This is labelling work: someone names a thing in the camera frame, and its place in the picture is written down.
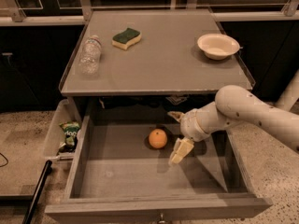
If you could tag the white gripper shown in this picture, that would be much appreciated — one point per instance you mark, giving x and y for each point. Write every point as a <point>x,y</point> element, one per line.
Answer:
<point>191,127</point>

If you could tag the orange fruit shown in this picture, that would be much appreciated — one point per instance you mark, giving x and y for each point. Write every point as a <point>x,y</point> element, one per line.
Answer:
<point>157,138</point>

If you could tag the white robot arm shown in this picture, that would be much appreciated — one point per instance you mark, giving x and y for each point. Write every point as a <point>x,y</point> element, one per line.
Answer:
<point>232,105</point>

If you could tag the open grey top drawer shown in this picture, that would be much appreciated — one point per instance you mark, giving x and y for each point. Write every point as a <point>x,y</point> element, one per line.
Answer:
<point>117,176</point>

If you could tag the grey cabinet counter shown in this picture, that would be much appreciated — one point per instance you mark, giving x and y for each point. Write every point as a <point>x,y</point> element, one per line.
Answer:
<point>166,61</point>

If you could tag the white bowl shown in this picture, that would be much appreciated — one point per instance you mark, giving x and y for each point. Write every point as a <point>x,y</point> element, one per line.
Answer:
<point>217,46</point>

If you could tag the green and yellow sponge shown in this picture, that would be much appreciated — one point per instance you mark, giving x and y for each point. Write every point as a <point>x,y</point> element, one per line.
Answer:
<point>126,39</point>

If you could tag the green snack bag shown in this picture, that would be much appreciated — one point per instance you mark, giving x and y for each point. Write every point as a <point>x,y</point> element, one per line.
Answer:
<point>70,130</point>

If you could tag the clear plastic bin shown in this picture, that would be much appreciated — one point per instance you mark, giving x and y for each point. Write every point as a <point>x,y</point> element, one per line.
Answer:
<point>55,134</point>

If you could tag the clear plastic water bottle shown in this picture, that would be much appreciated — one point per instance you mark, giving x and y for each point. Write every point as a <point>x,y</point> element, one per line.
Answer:
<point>89,59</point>

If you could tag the black pole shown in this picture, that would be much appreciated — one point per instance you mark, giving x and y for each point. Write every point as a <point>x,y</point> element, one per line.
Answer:
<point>39,187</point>

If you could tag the metal window railing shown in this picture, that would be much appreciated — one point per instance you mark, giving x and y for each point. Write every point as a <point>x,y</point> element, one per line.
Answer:
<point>80,11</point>

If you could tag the metal drawer handle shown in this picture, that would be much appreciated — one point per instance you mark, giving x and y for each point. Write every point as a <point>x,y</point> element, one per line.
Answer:
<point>161,219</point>

